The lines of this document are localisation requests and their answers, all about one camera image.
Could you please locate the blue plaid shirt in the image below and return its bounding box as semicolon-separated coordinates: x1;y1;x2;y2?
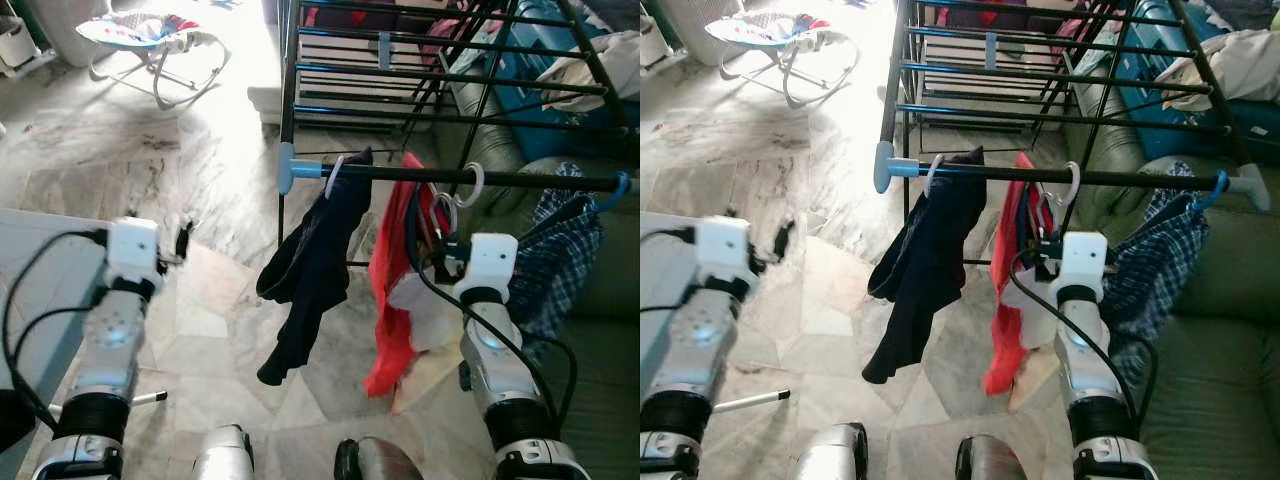
505;162;604;351
1100;160;1211;386

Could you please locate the blue plastic hanger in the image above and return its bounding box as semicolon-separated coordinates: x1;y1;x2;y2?
590;172;633;213
1190;170;1229;213

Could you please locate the grey hanger hook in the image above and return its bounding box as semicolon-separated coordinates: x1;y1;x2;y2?
430;191;460;237
1035;190;1062;237

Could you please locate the pale beige garment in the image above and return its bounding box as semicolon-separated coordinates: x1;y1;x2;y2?
1005;270;1066;413
388;272;469;416

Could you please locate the red garment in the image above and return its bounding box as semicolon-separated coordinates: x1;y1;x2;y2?
982;152;1061;396
362;152;451;399

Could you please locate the black metal drying rack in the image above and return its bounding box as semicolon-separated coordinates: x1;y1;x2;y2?
275;0;641;271
873;0;1273;266

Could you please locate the dark navy garment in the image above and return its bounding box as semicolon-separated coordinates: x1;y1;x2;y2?
256;148;374;387
862;147;986;385

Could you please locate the blue storage box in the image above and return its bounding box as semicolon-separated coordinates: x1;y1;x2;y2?
490;0;641;161
1115;0;1280;166

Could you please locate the silver left robot leg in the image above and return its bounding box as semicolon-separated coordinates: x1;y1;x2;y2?
795;422;869;480
195;425;253;480

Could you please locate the silver robot leg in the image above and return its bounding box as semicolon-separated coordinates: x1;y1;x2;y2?
195;425;253;480
955;435;1031;480
795;422;869;480
335;437;426;480

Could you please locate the green sofa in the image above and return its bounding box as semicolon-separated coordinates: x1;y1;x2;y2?
1060;70;1280;480
440;60;641;480

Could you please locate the white baby bouncer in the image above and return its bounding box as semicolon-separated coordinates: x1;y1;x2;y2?
703;12;861;109
75;12;231;111

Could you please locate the silver right robot leg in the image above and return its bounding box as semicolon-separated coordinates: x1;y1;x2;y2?
335;437;426;480
955;435;1031;480

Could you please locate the cream cloth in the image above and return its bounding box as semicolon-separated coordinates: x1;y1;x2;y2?
540;30;641;113
1160;28;1280;113

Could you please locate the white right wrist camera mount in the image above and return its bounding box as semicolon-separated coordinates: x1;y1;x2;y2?
1055;232;1109;301
452;233;518;301

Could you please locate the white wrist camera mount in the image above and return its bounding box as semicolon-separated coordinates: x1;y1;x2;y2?
105;217;162;291
695;215;757;291
452;233;518;301
1055;232;1109;301

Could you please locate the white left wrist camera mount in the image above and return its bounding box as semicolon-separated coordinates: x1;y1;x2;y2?
695;215;757;291
105;217;162;291

